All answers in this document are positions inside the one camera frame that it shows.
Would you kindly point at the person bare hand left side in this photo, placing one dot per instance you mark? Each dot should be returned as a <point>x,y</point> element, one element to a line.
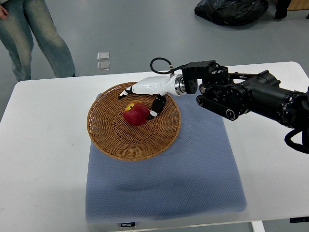
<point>3,13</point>

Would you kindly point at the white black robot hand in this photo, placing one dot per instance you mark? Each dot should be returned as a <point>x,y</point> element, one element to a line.
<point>152,90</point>

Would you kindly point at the red apple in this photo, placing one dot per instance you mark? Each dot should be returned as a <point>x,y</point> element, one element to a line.
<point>136,113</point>

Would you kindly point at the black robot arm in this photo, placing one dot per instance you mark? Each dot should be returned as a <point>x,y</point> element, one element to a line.
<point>233,94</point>

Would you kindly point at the brown wicker basket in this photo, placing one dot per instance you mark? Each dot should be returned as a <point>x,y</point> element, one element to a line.
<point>136,127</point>

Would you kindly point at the person in dark hoodie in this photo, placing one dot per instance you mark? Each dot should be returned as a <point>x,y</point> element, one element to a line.
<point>29,21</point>

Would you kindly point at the lower metal floor plate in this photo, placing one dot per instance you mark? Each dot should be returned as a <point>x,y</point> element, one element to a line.
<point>103,65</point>

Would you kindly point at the metal floor plate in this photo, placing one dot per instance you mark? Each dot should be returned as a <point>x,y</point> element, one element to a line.
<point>103,65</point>
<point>103,55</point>

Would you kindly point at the upper metal floor plate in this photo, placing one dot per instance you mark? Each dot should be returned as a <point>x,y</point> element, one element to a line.
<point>103,55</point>

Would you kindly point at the blue grey cushion mat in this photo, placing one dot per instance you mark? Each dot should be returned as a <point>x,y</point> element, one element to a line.
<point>197,175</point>

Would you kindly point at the black garbage bag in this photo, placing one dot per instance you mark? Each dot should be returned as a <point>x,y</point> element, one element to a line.
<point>231,12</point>

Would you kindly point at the black table control box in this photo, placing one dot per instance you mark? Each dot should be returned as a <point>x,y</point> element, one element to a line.
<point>128,225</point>

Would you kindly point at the bystander dark legs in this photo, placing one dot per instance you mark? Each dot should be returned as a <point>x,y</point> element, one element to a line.
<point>281,9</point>

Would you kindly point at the white table leg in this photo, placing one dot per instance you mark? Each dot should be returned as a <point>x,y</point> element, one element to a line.
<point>257,226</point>

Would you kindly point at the black table bracket right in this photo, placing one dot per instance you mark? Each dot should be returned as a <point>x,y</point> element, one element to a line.
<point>299,219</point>

